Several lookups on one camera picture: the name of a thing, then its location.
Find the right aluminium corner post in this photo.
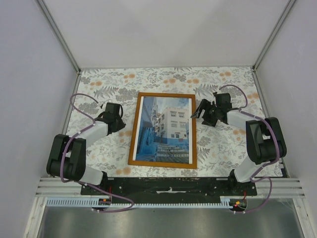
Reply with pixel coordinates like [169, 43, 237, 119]
[253, 0, 297, 72]

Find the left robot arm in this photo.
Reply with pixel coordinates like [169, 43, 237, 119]
[46, 103, 126, 195]

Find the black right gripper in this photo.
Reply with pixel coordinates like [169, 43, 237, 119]
[191, 99, 220, 127]

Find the building photo print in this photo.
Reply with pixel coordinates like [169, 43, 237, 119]
[135, 96, 193, 164]

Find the aluminium corner post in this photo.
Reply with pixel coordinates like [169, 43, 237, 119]
[253, 0, 297, 72]
[35, 0, 81, 74]

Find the floral patterned table mat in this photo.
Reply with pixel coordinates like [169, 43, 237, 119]
[67, 67, 264, 177]

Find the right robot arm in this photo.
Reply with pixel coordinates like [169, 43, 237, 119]
[191, 93, 287, 195]

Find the aluminium rail frame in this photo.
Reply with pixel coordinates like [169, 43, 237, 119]
[23, 158, 317, 238]

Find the light blue cable duct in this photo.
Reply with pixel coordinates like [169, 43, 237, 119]
[46, 197, 234, 208]

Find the left aluminium corner post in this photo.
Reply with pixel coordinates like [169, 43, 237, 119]
[35, 0, 81, 74]

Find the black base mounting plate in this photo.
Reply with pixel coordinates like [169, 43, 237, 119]
[81, 176, 258, 204]

